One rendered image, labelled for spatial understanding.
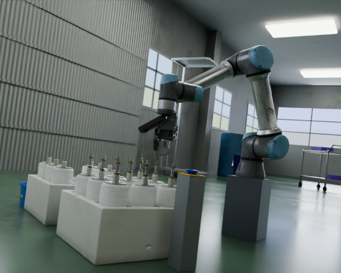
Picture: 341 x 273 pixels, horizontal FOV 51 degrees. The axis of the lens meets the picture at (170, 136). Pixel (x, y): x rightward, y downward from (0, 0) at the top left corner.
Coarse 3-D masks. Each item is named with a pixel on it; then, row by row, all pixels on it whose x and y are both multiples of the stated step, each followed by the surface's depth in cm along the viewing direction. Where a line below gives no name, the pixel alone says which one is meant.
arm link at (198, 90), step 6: (186, 84) 149; (192, 84) 151; (186, 90) 148; (192, 90) 149; (198, 90) 151; (180, 96) 148; (186, 96) 149; (192, 96) 150; (198, 96) 151; (180, 102) 159; (198, 102) 154
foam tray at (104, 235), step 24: (72, 192) 140; (72, 216) 132; (96, 216) 115; (120, 216) 117; (144, 216) 122; (168, 216) 128; (72, 240) 129; (96, 240) 113; (120, 240) 117; (144, 240) 122; (168, 240) 128; (96, 264) 112
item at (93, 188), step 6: (90, 180) 130; (96, 180) 129; (102, 180) 129; (108, 180) 131; (90, 186) 129; (96, 186) 129; (90, 192) 129; (96, 192) 128; (90, 198) 129; (96, 198) 128
